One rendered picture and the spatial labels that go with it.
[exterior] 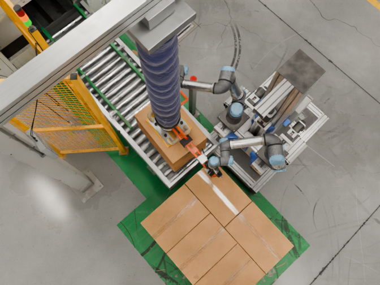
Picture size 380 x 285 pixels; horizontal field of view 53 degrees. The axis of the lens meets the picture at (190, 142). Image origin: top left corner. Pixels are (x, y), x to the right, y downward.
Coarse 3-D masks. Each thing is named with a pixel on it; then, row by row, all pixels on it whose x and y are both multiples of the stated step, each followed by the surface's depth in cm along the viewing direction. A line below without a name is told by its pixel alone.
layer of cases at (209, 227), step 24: (192, 192) 392; (216, 192) 390; (240, 192) 390; (168, 216) 384; (192, 216) 384; (216, 216) 384; (240, 216) 384; (264, 216) 384; (168, 240) 377; (192, 240) 378; (216, 240) 378; (240, 240) 378; (264, 240) 378; (288, 240) 378; (192, 264) 372; (216, 264) 372; (240, 264) 372; (264, 264) 372
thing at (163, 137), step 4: (152, 116) 352; (148, 120) 351; (152, 124) 349; (156, 124) 347; (152, 128) 349; (156, 132) 348; (164, 132) 348; (168, 132) 348; (160, 136) 347; (164, 136) 347; (168, 136) 347; (172, 136) 347; (164, 140) 346; (168, 144) 345
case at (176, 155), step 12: (144, 108) 356; (144, 120) 353; (192, 120) 353; (144, 132) 378; (192, 132) 350; (156, 144) 355; (180, 144) 347; (204, 144) 366; (168, 156) 344; (180, 156) 344; (192, 156) 376
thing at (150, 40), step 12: (180, 0) 181; (180, 12) 179; (192, 12) 179; (168, 24) 177; (180, 24) 177; (132, 36) 178; (144, 36) 175; (156, 36) 175; (168, 36) 177; (144, 48) 176; (156, 48) 177
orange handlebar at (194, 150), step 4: (180, 92) 345; (184, 96) 344; (184, 100) 344; (172, 128) 336; (176, 132) 336; (180, 132) 336; (180, 136) 335; (192, 144) 333; (188, 148) 332; (192, 148) 332; (196, 148) 332; (192, 152) 331; (196, 152) 333; (200, 152) 332; (196, 156) 330; (204, 164) 329
